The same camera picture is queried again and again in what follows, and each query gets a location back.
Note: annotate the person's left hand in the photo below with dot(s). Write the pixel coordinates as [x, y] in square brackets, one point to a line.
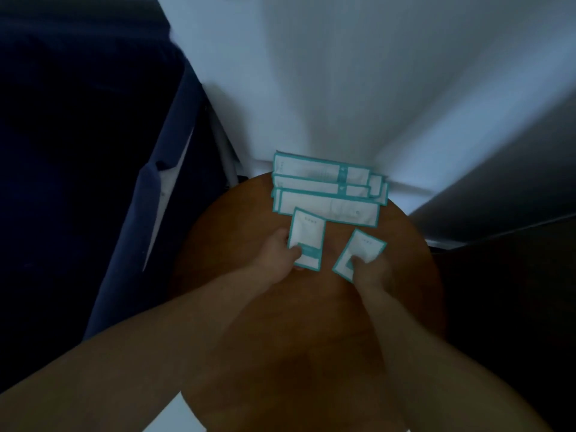
[276, 258]

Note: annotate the person's right hand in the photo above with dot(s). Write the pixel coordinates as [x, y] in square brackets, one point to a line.
[371, 274]

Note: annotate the teal white boxes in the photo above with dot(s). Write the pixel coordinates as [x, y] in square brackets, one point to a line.
[324, 206]

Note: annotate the person's right forearm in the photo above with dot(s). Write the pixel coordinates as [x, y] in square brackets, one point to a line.
[441, 377]

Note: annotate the person's left forearm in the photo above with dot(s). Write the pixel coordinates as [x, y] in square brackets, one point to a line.
[112, 368]

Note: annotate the round wooden side table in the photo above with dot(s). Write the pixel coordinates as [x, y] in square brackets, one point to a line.
[306, 332]

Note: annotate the navy laundry hamper white frame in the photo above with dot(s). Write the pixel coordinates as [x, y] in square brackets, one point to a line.
[135, 220]

